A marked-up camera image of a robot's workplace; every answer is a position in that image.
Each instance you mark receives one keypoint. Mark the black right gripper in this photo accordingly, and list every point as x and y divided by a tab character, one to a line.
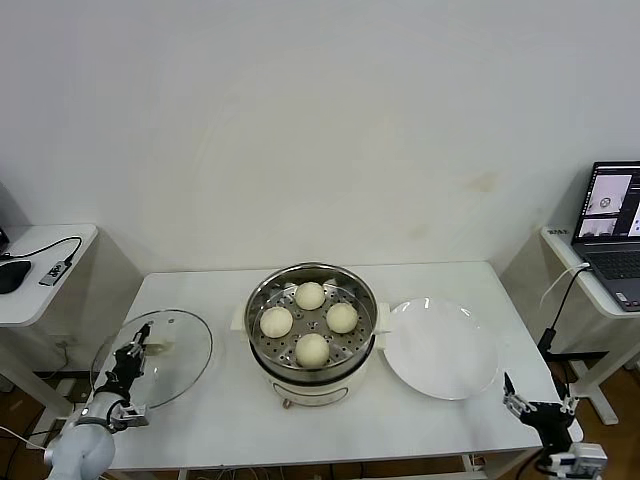
547	420

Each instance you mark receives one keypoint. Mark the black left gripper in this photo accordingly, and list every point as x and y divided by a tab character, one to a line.
124	370

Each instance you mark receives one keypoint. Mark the round glass pot lid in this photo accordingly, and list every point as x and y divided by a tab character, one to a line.
185	360

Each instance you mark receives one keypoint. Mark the white steamed baozi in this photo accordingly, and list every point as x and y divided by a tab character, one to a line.
342	318
312	350
276	322
309	296

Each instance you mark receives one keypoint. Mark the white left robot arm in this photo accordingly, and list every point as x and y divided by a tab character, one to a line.
80	450

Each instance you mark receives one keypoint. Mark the perforated steel steamer basket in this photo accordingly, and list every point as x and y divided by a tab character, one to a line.
310	322

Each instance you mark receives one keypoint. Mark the white floor power strip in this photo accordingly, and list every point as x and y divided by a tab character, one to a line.
72	390

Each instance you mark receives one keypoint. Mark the grey usb hub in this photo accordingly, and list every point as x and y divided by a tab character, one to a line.
55	273

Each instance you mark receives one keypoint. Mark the white round plate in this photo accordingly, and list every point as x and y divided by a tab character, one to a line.
440	350

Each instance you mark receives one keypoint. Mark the white side desk with mouse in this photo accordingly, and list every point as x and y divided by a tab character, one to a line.
25	305

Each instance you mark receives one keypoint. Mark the black computer mouse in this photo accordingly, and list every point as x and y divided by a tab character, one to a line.
14	276

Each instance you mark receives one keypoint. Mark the white side desk with laptop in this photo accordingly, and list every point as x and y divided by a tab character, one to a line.
564	245

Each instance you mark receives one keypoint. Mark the grey open laptop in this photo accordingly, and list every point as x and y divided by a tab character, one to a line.
615	260

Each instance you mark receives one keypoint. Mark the small black white label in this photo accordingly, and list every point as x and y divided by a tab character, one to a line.
559	231

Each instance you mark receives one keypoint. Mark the white electric cooker pot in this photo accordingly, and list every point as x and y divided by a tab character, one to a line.
310	391

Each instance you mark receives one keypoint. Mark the dark grey monitor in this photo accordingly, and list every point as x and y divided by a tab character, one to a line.
10	210

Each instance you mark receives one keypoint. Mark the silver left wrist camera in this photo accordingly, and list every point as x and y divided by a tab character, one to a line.
131	417

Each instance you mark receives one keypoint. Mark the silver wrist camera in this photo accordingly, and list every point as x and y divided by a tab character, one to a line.
131	417
590	457

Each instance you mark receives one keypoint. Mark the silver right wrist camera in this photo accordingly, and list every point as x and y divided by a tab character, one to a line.
590	457

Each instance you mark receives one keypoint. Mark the white wall socket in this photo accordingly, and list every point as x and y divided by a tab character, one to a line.
65	343

